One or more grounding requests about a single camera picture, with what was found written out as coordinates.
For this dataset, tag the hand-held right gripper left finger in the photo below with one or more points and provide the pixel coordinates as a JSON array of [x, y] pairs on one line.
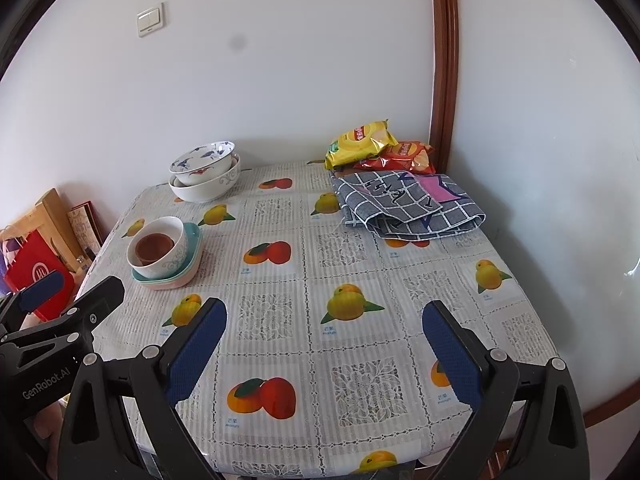
[[197, 350]]

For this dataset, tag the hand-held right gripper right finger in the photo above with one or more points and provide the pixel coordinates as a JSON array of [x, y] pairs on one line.
[[452, 360]]

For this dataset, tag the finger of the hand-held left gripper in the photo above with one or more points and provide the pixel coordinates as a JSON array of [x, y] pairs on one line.
[[105, 297], [42, 287]]

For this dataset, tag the pink square plate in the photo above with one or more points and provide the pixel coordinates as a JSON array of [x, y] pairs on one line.
[[170, 286]]

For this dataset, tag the medium white bowl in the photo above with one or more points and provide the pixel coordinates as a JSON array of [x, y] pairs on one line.
[[170, 265]]

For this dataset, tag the teal square plate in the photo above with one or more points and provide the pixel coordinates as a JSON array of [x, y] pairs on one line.
[[192, 237]]

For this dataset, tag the person's left hand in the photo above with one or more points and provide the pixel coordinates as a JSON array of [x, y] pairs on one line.
[[47, 422]]

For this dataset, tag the red paper bag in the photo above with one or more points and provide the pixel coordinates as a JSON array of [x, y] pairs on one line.
[[27, 257]]

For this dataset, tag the brown patterned box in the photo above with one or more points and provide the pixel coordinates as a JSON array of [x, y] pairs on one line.
[[82, 230]]

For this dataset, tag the light wooden board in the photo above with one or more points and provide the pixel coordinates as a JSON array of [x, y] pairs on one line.
[[50, 210]]

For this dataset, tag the fruit print tablecloth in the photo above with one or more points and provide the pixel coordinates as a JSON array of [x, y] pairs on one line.
[[310, 350]]

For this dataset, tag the large white grey-patterned bowl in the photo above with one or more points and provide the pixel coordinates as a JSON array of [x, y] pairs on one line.
[[205, 192]]

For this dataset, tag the grey checked cloth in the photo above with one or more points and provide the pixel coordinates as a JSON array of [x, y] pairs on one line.
[[425, 217]]

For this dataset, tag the brown wooden baseboard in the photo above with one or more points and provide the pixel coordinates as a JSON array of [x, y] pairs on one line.
[[612, 407]]

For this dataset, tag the blue patterned porcelain bowl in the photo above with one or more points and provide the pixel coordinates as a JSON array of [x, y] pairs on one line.
[[202, 155]]

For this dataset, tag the red chips bag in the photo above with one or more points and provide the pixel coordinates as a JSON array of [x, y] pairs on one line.
[[407, 155]]

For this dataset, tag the yellow chips bag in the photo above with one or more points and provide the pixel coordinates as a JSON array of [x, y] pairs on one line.
[[357, 142]]

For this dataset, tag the white light switch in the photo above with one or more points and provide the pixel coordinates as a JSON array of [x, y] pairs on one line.
[[150, 20]]

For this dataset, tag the brown wooden door frame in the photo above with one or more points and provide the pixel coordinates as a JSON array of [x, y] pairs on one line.
[[444, 60]]

